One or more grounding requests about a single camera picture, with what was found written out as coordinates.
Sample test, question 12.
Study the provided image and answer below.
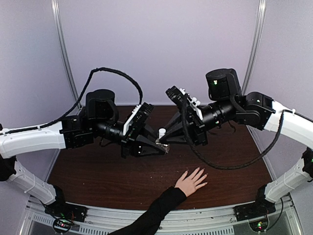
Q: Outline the aluminium frame post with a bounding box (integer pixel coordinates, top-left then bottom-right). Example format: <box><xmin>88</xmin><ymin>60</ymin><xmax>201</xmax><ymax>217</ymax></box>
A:
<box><xmin>51</xmin><ymin>0</ymin><xmax>79</xmax><ymax>102</ymax></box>
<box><xmin>242</xmin><ymin>0</ymin><xmax>267</xmax><ymax>94</ymax></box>

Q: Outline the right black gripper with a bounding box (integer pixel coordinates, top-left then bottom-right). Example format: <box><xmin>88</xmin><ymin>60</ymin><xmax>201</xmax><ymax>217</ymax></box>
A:
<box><xmin>157</xmin><ymin>97</ymin><xmax>236</xmax><ymax>147</ymax></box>

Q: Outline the aluminium front rail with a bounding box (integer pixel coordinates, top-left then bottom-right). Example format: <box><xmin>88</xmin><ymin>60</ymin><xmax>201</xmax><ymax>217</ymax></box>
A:
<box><xmin>19</xmin><ymin>195</ymin><xmax>303</xmax><ymax>235</ymax></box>

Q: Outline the left round circuit board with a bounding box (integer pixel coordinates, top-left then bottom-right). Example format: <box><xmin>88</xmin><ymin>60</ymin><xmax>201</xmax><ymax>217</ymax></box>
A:
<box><xmin>52</xmin><ymin>218</ymin><xmax>74</xmax><ymax>233</ymax></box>

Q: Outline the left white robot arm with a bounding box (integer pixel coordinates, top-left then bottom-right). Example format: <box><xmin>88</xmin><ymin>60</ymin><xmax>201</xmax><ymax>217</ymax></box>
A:
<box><xmin>0</xmin><ymin>89</ymin><xmax>168</xmax><ymax>217</ymax></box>

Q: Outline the right black sleeved cable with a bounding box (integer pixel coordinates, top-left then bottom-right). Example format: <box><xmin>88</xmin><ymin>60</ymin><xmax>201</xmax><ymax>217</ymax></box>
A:
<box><xmin>179</xmin><ymin>95</ymin><xmax>291</xmax><ymax>170</ymax></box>

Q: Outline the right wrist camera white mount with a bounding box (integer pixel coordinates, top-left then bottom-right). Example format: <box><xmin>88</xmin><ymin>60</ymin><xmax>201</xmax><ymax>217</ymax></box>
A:
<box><xmin>165</xmin><ymin>86</ymin><xmax>203</xmax><ymax>121</ymax></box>

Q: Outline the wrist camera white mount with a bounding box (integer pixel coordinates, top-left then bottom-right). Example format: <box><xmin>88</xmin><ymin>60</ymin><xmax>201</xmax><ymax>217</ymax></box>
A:
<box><xmin>165</xmin><ymin>86</ymin><xmax>203</xmax><ymax>121</ymax></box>
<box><xmin>123</xmin><ymin>104</ymin><xmax>142</xmax><ymax>136</ymax></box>

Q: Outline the black sleeved forearm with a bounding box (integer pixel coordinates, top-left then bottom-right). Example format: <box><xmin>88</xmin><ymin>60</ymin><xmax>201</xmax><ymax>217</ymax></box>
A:
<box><xmin>111</xmin><ymin>187</ymin><xmax>187</xmax><ymax>235</ymax></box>

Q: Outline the glitter nail polish bottle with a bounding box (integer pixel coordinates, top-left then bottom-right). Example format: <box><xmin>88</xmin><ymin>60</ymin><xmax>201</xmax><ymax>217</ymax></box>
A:
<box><xmin>155</xmin><ymin>128</ymin><xmax>171</xmax><ymax>155</ymax></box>

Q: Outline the right aluminium frame post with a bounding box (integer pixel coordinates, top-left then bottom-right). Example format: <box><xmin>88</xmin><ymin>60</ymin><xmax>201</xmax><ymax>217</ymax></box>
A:
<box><xmin>242</xmin><ymin>0</ymin><xmax>267</xmax><ymax>94</ymax></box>

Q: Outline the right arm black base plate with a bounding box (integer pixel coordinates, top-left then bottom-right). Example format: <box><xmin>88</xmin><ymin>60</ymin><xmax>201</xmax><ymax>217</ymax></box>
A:
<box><xmin>234</xmin><ymin>202</ymin><xmax>276</xmax><ymax>221</ymax></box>

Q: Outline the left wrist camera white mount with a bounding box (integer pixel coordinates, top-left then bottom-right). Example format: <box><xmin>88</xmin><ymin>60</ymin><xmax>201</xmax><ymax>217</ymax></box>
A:
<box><xmin>123</xmin><ymin>104</ymin><xmax>142</xmax><ymax>136</ymax></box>

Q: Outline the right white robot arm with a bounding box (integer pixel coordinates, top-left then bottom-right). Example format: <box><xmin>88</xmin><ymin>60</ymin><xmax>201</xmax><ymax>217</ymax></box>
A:
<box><xmin>158</xmin><ymin>69</ymin><xmax>313</xmax><ymax>216</ymax></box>

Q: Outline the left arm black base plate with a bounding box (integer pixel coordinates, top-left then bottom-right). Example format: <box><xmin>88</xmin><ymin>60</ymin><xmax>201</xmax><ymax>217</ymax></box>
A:
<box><xmin>44</xmin><ymin>203</ymin><xmax>88</xmax><ymax>222</ymax></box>

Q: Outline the left aluminium frame post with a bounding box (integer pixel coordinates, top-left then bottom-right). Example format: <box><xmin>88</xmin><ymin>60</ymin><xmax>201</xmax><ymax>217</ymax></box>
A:
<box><xmin>51</xmin><ymin>0</ymin><xmax>79</xmax><ymax>102</ymax></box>

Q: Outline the round circuit board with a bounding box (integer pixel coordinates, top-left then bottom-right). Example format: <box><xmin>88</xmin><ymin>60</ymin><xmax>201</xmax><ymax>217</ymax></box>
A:
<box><xmin>249</xmin><ymin>218</ymin><xmax>269</xmax><ymax>233</ymax></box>
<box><xmin>52</xmin><ymin>218</ymin><xmax>74</xmax><ymax>233</ymax></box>

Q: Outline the right round circuit board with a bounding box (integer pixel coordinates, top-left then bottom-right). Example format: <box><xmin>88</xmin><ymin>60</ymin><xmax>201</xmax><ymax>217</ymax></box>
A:
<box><xmin>249</xmin><ymin>218</ymin><xmax>269</xmax><ymax>233</ymax></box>

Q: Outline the person's bare hand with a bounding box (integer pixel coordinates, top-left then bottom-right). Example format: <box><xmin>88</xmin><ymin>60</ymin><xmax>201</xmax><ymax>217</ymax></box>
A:
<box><xmin>174</xmin><ymin>167</ymin><xmax>208</xmax><ymax>197</ymax></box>

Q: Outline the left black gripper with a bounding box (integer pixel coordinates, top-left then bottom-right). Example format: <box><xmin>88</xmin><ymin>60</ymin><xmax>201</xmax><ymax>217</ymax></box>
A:
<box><xmin>91</xmin><ymin>117</ymin><xmax>166</xmax><ymax>158</ymax></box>

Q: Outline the left black sleeved cable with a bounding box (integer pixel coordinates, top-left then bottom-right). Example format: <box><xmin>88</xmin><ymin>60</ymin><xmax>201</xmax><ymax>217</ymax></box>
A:
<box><xmin>36</xmin><ymin>66</ymin><xmax>144</xmax><ymax>130</ymax></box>

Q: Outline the black sleeved cable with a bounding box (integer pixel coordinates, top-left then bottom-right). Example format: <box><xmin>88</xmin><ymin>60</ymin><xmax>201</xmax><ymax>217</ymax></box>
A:
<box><xmin>179</xmin><ymin>95</ymin><xmax>291</xmax><ymax>170</ymax></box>
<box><xmin>36</xmin><ymin>66</ymin><xmax>144</xmax><ymax>130</ymax></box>

